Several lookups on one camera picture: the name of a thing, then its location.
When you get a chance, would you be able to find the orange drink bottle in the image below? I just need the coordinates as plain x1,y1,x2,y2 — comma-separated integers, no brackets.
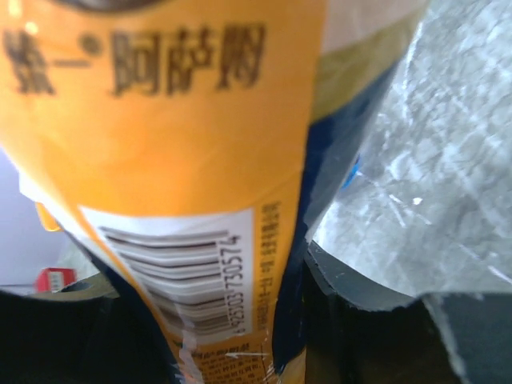
1,1,428,383

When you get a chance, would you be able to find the yellow plastic basket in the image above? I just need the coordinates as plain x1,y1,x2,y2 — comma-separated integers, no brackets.
35,202,62,232

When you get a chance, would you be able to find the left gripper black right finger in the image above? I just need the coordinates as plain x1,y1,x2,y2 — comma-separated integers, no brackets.
275,239,512,384

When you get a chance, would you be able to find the red box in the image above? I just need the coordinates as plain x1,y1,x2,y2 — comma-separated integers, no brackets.
35,267,77,293

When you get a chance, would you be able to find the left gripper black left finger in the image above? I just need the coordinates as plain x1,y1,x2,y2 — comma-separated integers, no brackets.
1,274,176,383

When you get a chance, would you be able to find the clear blue water bottle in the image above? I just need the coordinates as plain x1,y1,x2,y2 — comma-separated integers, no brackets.
342,155,361,189

